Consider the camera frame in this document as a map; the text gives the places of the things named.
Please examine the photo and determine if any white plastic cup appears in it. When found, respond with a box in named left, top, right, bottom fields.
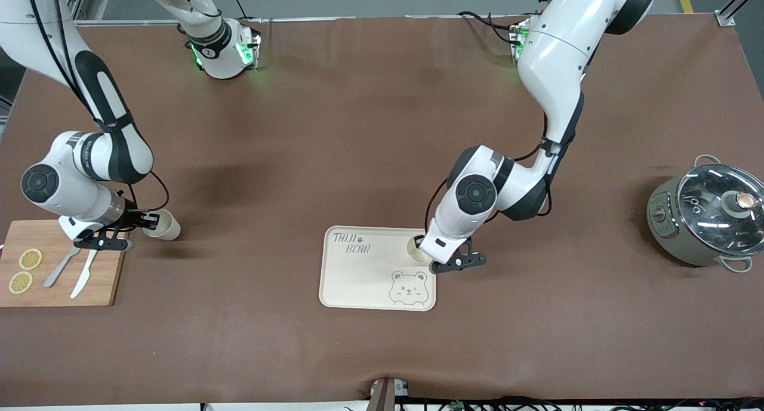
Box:
left=408, top=235, right=435, bottom=264
left=142, top=209, right=181, bottom=242

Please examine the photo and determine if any table edge clamp post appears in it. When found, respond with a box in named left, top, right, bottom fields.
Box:
left=367, top=377, right=410, bottom=411

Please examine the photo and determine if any glass pot lid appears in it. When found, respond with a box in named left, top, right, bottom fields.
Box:
left=676, top=165, right=764, bottom=257

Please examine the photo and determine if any white plastic knife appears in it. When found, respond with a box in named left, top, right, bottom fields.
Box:
left=70, top=249, right=98, bottom=299

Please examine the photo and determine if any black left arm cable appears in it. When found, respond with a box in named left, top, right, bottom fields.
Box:
left=424, top=110, right=556, bottom=236

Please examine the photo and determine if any aluminium frame post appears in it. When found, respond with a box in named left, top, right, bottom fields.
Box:
left=716, top=0, right=764, bottom=27
left=60, top=0, right=114, bottom=21

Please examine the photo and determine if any grey pot with glass lid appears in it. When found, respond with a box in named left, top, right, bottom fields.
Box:
left=646, top=154, right=764, bottom=273

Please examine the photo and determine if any wooden cutting board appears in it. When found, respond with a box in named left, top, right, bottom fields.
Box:
left=0, top=220, right=131, bottom=308

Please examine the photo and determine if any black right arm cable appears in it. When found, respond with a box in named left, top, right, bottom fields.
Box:
left=24, top=0, right=170, bottom=214

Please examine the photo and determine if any grey plastic knife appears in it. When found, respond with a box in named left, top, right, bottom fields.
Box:
left=43, top=246, right=81, bottom=289

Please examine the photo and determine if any cream bear print tray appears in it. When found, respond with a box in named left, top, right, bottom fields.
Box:
left=319, top=225, right=437, bottom=312

